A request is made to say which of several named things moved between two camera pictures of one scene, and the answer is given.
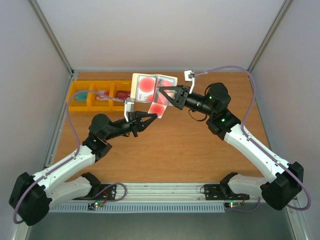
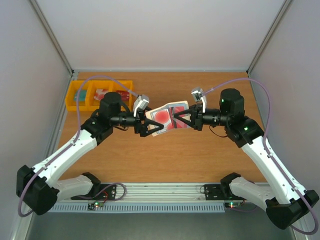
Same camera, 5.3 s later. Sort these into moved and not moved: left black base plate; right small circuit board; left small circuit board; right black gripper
Moved: right black gripper
Not moved: left black base plate; left small circuit board; right small circuit board
